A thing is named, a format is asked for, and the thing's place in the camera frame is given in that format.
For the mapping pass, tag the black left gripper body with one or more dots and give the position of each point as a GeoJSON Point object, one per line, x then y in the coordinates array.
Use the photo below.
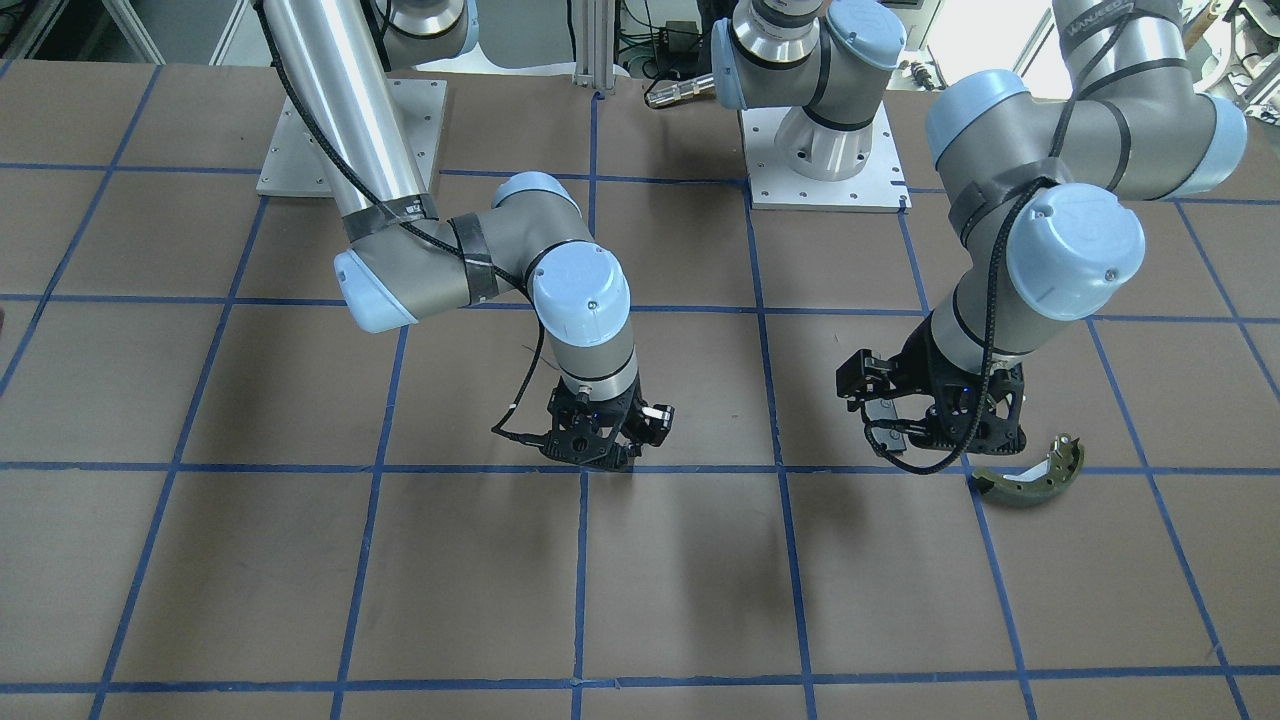
{"type": "Point", "coordinates": [917, 367]}

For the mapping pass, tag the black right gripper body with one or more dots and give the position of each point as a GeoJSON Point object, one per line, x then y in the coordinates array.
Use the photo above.
{"type": "Point", "coordinates": [655, 420]}

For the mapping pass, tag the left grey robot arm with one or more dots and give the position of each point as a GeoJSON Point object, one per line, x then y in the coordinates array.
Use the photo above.
{"type": "Point", "coordinates": [1036, 187]}

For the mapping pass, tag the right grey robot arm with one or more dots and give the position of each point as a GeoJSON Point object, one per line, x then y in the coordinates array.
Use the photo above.
{"type": "Point", "coordinates": [404, 263]}

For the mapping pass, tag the green brake shoe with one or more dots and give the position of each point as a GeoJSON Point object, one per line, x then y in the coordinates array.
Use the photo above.
{"type": "Point", "coordinates": [1050, 478]}

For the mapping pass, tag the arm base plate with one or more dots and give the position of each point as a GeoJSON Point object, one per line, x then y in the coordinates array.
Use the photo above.
{"type": "Point", "coordinates": [794, 164]}
{"type": "Point", "coordinates": [295, 166]}

